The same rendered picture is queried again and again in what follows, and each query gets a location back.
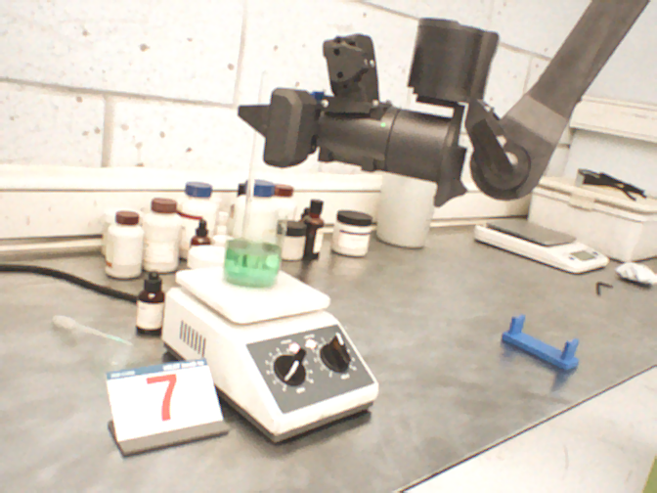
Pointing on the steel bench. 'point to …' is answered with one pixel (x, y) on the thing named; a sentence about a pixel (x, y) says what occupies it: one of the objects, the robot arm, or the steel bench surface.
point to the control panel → (318, 390)
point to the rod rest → (541, 345)
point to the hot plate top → (197, 284)
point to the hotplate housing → (174, 342)
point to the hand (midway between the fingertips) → (272, 116)
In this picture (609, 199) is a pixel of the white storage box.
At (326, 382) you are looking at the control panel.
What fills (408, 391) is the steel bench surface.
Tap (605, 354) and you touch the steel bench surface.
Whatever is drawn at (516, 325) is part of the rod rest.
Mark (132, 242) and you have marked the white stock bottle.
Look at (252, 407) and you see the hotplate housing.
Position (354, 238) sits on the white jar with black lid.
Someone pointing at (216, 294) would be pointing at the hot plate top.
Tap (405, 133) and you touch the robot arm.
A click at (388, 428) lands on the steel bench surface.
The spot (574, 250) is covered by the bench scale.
